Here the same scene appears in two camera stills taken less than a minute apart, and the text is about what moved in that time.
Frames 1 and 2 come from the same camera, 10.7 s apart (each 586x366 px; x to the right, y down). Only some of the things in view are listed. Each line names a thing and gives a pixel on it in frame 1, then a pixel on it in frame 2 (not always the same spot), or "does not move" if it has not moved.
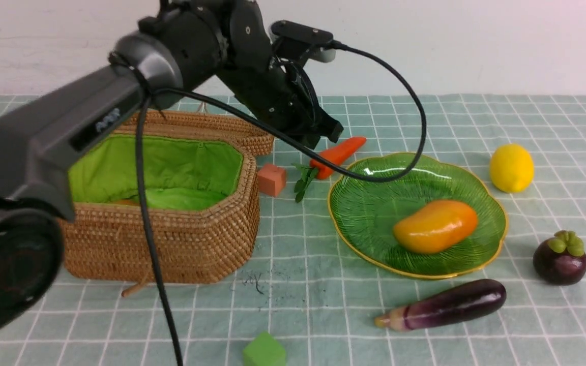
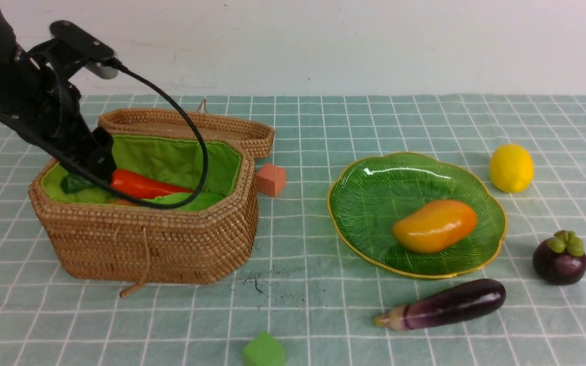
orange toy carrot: [339, 153] to [143, 185]
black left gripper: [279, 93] to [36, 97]
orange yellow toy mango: [436, 226] does not move
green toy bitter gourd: [180, 199] does not move
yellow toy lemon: [511, 168] does not move
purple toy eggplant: [466, 301] does not move
